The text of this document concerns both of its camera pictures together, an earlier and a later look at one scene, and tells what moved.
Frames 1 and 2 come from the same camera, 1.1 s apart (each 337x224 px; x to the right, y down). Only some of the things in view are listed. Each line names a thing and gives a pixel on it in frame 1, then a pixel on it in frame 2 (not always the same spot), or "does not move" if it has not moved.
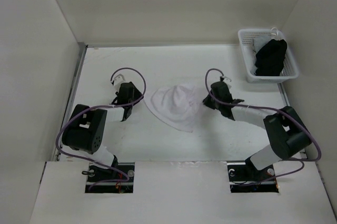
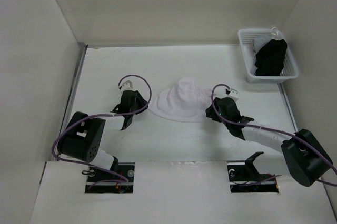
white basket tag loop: (277, 31) does not move
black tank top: (270, 59) does not move
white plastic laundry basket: (289, 70) does not move
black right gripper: (207, 102) to (210, 112)
